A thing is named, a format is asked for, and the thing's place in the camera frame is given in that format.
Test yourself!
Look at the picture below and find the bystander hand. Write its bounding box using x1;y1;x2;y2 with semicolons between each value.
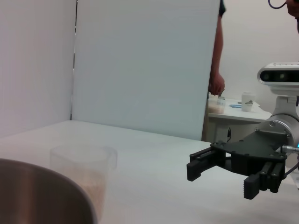
209;70;226;97

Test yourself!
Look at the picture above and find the blue cable loop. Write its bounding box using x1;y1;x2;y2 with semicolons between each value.
267;0;287;9

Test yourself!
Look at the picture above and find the grey cable with silver connector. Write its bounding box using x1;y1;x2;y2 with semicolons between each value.
281;144;299;180

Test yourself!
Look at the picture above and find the dark shirt sleeve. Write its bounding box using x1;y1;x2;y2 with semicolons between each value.
218;0;227;19

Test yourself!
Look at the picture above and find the clear plastic measuring cup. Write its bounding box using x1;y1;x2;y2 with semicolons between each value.
49;144;118;221

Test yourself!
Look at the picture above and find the plastic tub of rice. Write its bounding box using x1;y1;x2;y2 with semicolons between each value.
208;94;226;114

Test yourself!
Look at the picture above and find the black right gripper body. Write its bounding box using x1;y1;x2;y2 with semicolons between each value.
209;129;292;176

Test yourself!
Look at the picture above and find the white paper cup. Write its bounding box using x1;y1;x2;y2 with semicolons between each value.
241;91;256;112

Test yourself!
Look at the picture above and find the white backdrop board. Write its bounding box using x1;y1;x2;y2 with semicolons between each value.
70;0;221;142
0;0;78;139

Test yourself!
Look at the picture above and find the stainless steel mixing bowl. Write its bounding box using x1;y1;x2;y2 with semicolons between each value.
0;158;99;224

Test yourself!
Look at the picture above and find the white side table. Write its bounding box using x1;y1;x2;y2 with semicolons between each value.
206;98;279;143

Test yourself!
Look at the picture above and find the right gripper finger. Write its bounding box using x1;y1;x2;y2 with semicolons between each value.
242;160;286;200
186;147;232;182

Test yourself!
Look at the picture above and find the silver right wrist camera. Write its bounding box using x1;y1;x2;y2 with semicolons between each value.
257;62;299;95

